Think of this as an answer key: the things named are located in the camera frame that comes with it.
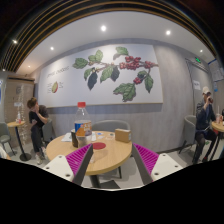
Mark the flat round red coaster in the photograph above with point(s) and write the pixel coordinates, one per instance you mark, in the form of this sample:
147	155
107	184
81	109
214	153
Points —
99	145

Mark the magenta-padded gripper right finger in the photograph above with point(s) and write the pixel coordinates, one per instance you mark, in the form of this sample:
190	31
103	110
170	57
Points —
146	160

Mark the small round wooden side table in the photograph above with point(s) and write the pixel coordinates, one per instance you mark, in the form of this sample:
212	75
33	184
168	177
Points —
16	124

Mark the green exit sign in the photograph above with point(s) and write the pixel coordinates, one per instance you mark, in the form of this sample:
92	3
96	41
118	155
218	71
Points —
198	60

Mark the round ceiling lights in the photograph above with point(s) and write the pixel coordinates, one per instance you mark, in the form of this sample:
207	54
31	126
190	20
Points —
103	28

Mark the white door notice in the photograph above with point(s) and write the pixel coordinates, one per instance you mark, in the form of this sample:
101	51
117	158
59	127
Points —
196	85

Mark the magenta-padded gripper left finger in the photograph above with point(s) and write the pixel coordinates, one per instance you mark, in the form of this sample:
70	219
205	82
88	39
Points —
78	160

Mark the person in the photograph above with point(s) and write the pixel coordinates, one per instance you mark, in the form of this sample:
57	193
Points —
203	123
36	128

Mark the grey upholstered chair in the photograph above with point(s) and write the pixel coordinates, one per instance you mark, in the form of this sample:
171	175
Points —
110	125
190	128
4	131
47	131

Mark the coffee plant wall picture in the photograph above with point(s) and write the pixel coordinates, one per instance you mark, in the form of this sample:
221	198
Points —
70	90

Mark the white paper sheet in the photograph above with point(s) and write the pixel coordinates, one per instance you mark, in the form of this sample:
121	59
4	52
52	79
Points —
66	137

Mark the clear red-capped drink bottle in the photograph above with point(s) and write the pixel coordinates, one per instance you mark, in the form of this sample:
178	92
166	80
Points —
83	128

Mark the brown cardboard box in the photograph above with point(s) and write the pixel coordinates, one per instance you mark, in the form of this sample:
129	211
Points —
122	135

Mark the small clear bottle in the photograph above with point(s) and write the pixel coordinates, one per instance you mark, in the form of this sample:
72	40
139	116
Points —
18	117

